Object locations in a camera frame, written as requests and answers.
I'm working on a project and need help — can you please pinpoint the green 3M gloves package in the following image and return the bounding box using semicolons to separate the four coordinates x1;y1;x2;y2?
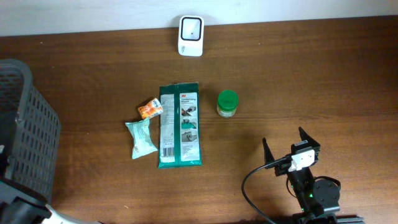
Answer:
159;83;202;169

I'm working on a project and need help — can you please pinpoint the orange snack packet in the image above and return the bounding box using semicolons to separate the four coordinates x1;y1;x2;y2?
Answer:
138;98;164;120

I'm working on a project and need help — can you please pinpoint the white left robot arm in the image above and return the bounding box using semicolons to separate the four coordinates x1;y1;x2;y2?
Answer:
1;177;100;224

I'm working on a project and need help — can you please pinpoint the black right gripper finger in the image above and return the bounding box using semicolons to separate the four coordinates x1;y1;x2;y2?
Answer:
262;138;275;164
298;126;320;147

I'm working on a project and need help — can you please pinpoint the light green wipes packet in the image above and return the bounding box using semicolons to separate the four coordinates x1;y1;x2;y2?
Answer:
125;119;158;159

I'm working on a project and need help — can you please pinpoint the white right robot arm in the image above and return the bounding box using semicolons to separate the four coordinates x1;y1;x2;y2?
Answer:
262;127;364;224

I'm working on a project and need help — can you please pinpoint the white barcode scanner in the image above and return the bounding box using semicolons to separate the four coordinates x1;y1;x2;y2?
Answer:
178;15;204;57

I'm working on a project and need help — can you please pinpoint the green lid jar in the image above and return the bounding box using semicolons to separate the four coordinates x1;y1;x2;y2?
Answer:
217;90;239;118

